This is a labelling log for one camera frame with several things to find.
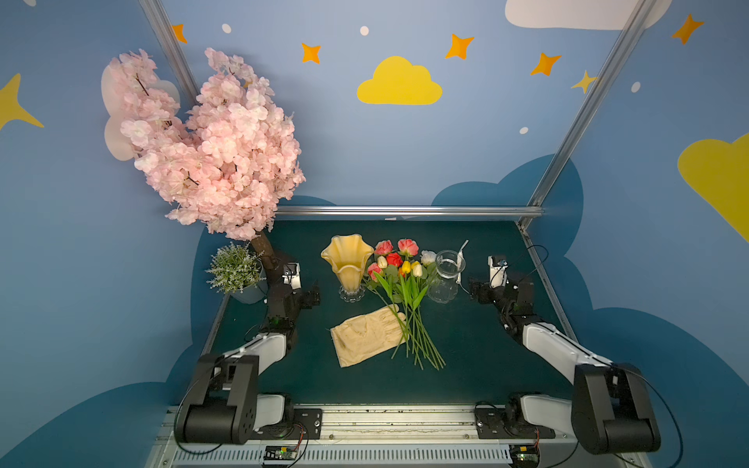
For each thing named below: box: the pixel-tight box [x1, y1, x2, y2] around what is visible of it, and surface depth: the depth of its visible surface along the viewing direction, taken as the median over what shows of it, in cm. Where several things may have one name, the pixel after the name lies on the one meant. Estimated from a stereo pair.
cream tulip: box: [411, 260, 424, 278], surface depth 100 cm
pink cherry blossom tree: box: [110, 48, 306, 240], surface depth 62 cm
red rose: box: [386, 252, 403, 268], surface depth 105 cm
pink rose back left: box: [374, 239, 395, 256], surface depth 110 cm
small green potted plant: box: [204, 243, 269, 305], surface depth 89 cm
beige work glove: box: [329, 304, 408, 369], surface depth 92 cm
